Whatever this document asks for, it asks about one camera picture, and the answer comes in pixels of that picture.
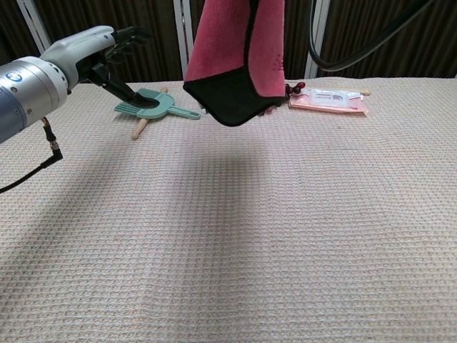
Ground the pink wet wipes pack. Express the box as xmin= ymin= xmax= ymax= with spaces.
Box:
xmin=288 ymin=87 xmax=369 ymax=116

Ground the dark ribbed partition panel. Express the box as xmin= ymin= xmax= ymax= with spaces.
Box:
xmin=283 ymin=0 xmax=317 ymax=81
xmin=34 ymin=0 xmax=185 ymax=84
xmin=317 ymin=0 xmax=457 ymax=79
xmin=0 ymin=0 xmax=49 ymax=69

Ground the beige woven tablecloth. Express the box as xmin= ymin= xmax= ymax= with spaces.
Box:
xmin=0 ymin=76 xmax=457 ymax=343

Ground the grey metal partition post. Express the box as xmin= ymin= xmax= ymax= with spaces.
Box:
xmin=304 ymin=0 xmax=331 ymax=79
xmin=172 ymin=0 xmax=198 ymax=81
xmin=16 ymin=0 xmax=51 ymax=49

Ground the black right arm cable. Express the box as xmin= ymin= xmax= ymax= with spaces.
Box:
xmin=308 ymin=0 xmax=436 ymax=71

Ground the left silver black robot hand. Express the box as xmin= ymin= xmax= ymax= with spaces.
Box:
xmin=39 ymin=25 xmax=160 ymax=108

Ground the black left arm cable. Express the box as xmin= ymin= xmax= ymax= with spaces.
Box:
xmin=0 ymin=116 xmax=64 ymax=194

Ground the pink microfiber cloth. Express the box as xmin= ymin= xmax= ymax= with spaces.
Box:
xmin=182 ymin=0 xmax=287 ymax=127

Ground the dark red grape bunch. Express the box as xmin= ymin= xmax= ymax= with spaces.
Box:
xmin=262 ymin=81 xmax=307 ymax=117

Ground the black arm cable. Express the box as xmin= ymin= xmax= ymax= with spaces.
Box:
xmin=308 ymin=0 xmax=436 ymax=71
xmin=0 ymin=116 xmax=64 ymax=194

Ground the green plastic hand brush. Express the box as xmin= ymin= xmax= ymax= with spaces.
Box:
xmin=114 ymin=88 xmax=202 ymax=121

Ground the thick wooden stick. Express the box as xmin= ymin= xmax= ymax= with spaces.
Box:
xmin=131 ymin=85 xmax=169 ymax=140

